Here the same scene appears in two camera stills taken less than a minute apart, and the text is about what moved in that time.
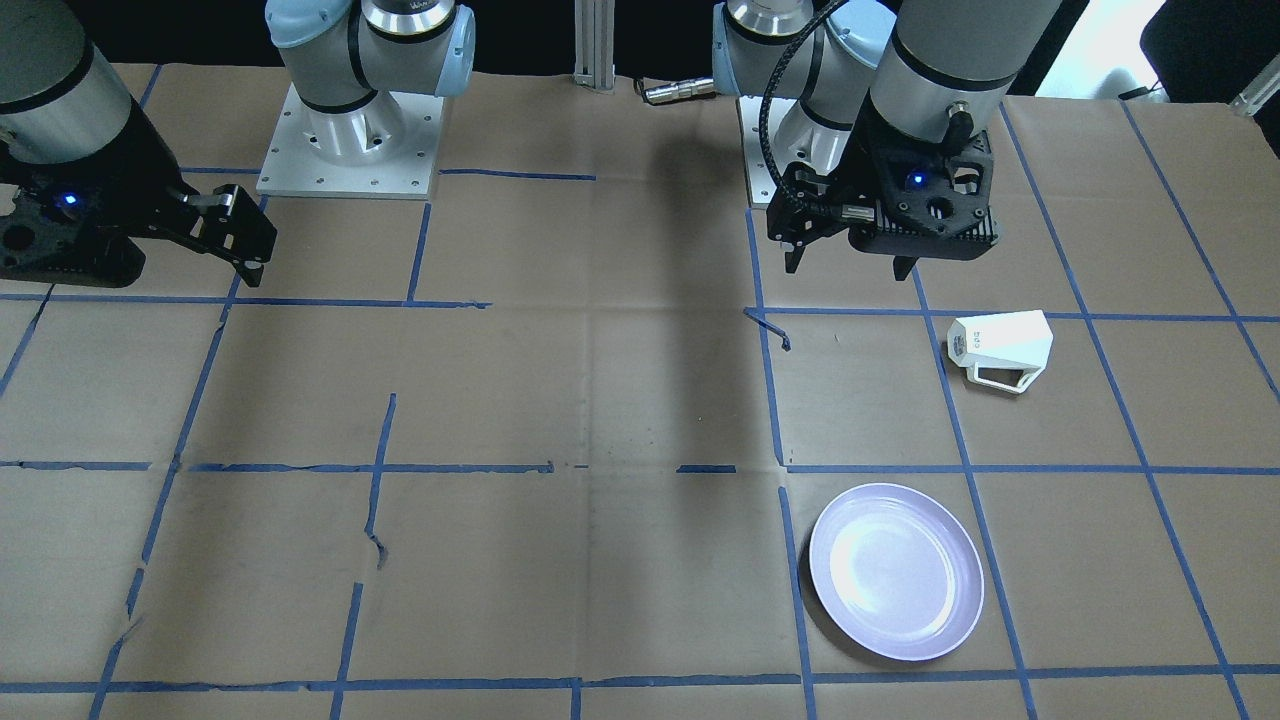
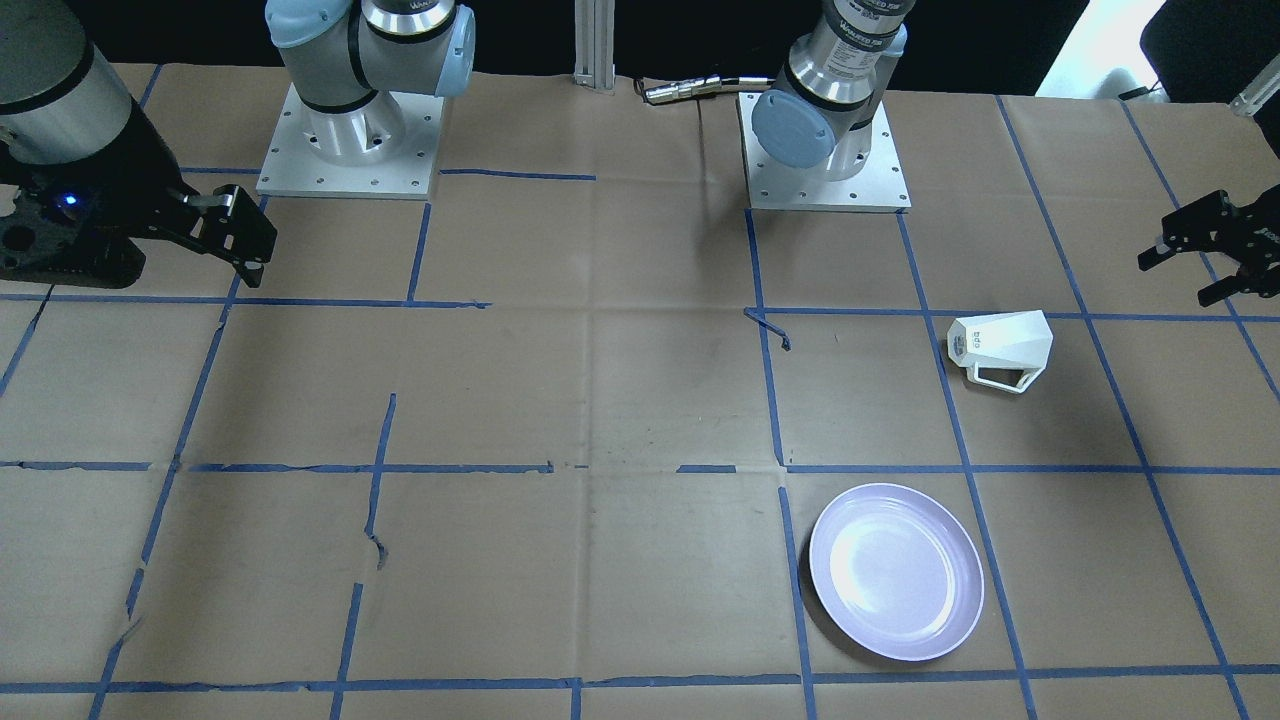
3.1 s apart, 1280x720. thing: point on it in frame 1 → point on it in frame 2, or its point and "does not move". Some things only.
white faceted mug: x=1002 y=350 does not move
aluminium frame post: x=594 y=44 does not move
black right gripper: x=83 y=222 does not move
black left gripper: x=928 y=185 → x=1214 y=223
